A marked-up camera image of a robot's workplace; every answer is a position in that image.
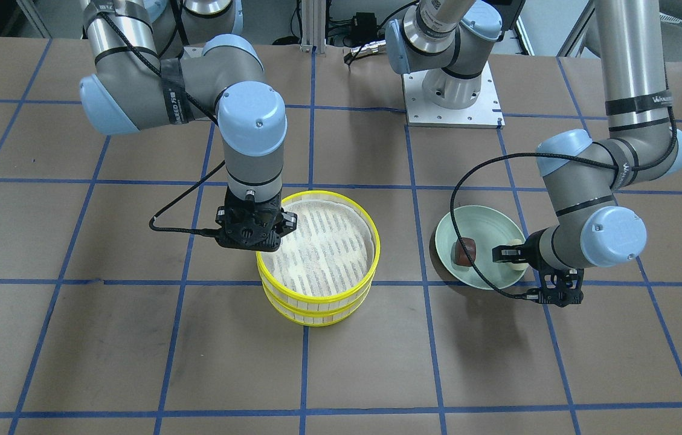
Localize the brown bun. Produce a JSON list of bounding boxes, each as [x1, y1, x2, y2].
[[453, 237, 477, 267]]

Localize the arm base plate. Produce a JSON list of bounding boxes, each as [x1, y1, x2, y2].
[[402, 63, 506, 129]]

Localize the white bun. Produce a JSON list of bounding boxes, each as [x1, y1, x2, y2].
[[507, 239, 529, 271]]

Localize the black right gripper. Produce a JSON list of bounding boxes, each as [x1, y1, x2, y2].
[[214, 189, 298, 251]]

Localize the light green plate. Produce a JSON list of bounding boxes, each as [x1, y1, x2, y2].
[[434, 205, 528, 290]]

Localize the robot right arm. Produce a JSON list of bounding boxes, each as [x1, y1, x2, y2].
[[79, 1, 297, 251]]

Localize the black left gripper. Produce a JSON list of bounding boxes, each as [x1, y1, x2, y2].
[[492, 230, 555, 271]]

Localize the aluminium frame post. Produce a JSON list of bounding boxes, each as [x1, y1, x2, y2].
[[300, 0, 327, 57]]

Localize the yellow steamer layer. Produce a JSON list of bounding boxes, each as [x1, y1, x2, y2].
[[263, 283, 371, 327], [256, 190, 381, 303]]

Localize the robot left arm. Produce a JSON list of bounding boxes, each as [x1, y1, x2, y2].
[[385, 1, 682, 270]]

